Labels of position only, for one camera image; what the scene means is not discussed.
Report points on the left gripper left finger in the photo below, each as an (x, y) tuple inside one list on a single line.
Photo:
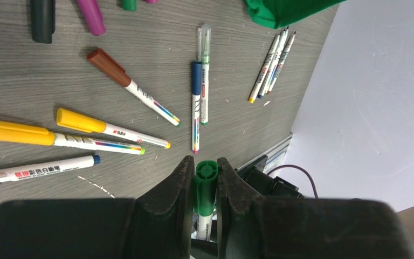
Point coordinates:
[(155, 225)]

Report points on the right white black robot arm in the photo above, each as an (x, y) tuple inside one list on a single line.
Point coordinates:
[(268, 186)]

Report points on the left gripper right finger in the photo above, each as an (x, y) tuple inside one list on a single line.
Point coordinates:
[(251, 225)]

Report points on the orange capped marker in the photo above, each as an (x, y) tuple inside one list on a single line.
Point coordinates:
[(11, 132)]

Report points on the green pen cap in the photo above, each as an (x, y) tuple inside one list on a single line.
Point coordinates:
[(128, 5)]

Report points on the brown capped marker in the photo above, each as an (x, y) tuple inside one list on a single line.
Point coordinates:
[(105, 63)]

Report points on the blue capped marker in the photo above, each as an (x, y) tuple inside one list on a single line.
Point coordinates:
[(196, 86)]

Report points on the yellow capped marker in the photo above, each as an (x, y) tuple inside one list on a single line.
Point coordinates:
[(79, 122)]

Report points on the purple pen cap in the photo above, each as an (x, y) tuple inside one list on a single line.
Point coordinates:
[(92, 16)]

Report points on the black pen cap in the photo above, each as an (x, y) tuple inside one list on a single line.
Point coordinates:
[(42, 13)]

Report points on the green t-shirt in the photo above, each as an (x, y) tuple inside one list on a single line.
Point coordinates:
[(275, 14)]

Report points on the light green capped marker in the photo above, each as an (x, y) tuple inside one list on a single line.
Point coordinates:
[(47, 168)]

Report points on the dark green capped marker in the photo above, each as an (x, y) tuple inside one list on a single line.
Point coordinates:
[(281, 61)]

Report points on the clear capped green marker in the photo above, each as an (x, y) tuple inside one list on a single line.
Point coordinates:
[(203, 56)]

